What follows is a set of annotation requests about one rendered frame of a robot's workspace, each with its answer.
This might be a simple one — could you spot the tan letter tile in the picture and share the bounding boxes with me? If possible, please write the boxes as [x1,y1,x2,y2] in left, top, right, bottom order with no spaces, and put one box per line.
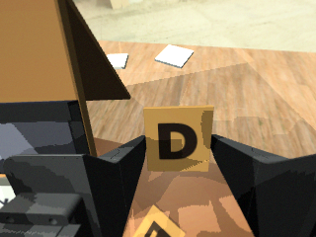
[133,204,186,237]

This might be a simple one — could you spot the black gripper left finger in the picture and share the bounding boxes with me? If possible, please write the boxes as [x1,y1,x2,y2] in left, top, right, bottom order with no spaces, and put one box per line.
[3,135,146,237]

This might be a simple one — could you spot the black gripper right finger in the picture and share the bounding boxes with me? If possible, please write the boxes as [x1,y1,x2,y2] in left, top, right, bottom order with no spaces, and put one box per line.
[210,134,316,237]

